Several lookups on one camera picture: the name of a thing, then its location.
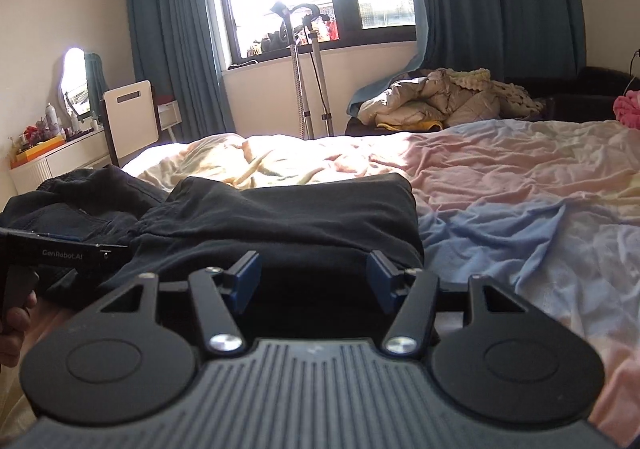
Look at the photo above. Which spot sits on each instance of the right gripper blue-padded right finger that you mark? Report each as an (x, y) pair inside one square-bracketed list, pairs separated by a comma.
[(413, 297)]

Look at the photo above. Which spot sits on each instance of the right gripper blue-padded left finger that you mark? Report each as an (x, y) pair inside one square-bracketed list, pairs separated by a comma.
[(204, 307)]

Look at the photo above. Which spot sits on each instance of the black ribbed trousers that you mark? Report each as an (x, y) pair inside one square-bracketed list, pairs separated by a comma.
[(313, 240)]

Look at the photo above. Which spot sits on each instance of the person's left hand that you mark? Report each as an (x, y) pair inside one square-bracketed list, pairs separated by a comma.
[(14, 327)]

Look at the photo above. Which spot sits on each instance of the dark denim jeans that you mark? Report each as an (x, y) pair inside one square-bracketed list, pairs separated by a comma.
[(104, 206)]

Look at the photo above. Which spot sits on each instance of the white dressing table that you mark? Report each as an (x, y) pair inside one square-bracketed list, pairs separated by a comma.
[(89, 151)]

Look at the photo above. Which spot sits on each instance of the pastel bed sheet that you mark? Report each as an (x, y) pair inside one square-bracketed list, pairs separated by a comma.
[(549, 208)]

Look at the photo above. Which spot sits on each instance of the yellow garment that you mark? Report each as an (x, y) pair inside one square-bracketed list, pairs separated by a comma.
[(423, 126)]

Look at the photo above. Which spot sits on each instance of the oval vanity mirror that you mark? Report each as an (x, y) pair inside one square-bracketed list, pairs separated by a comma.
[(74, 85)]

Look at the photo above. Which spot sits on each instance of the beige puffer jacket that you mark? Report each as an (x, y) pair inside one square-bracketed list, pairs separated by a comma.
[(429, 96)]

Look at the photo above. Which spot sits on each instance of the cream knitted blanket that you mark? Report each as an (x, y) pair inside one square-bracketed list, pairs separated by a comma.
[(514, 100)]

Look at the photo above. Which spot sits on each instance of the teal left curtain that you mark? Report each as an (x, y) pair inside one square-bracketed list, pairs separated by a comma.
[(176, 48)]

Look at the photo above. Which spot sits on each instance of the teal curtain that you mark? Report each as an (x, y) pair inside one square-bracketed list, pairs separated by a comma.
[(176, 48), (513, 39)]

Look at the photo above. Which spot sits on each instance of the black sofa bench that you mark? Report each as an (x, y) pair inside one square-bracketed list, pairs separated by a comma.
[(587, 97)]

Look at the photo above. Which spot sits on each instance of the pink fleece robe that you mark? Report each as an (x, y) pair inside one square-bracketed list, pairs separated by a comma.
[(627, 109)]

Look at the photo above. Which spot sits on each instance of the teal right curtain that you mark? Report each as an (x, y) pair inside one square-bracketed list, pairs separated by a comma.
[(513, 39)]

